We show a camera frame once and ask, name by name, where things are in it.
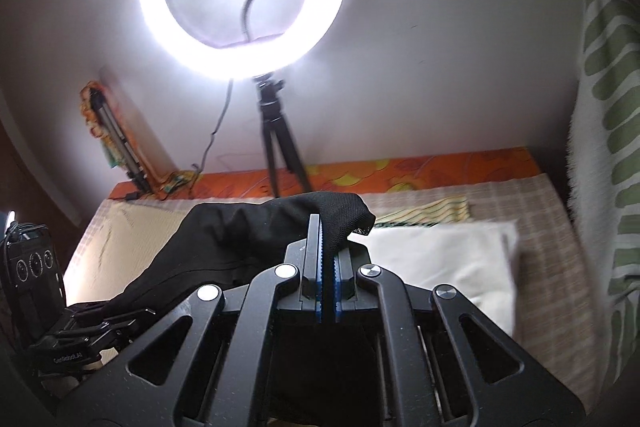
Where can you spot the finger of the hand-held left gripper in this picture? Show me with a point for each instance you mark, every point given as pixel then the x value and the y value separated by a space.
pixel 100 337
pixel 110 313

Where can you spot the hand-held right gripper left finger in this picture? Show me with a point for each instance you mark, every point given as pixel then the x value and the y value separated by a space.
pixel 314 257

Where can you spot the folded silver tripod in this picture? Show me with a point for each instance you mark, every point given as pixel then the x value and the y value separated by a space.
pixel 120 147

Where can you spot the striped cloth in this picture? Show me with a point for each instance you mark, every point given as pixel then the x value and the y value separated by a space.
pixel 430 212

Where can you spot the green and white curtain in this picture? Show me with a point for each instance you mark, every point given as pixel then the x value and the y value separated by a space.
pixel 605 157

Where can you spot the white pillow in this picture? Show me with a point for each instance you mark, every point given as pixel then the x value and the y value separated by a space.
pixel 450 267

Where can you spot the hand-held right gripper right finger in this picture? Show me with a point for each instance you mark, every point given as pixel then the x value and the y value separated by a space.
pixel 341 282

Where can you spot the gooseneck phone holder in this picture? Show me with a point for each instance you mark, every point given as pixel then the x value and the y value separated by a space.
pixel 255 2

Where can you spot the orange patterned mattress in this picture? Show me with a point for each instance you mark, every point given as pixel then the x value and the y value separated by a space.
pixel 450 169

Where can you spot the folded tripod in floral cloth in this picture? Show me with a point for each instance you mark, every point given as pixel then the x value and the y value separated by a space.
pixel 170 182

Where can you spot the black garment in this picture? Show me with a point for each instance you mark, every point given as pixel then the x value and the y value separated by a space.
pixel 240 242

